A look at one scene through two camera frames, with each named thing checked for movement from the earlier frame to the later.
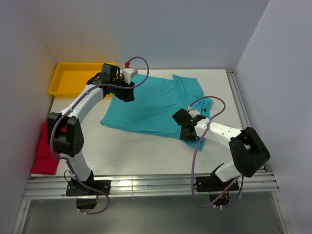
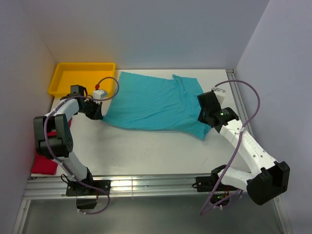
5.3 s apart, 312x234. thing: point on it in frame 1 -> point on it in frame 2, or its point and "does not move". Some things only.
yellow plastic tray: (71, 78) does not move
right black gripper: (184, 137) -> (201, 118)
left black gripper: (126, 96) -> (97, 114)
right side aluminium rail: (244, 119) does not move
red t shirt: (44, 162) does not move
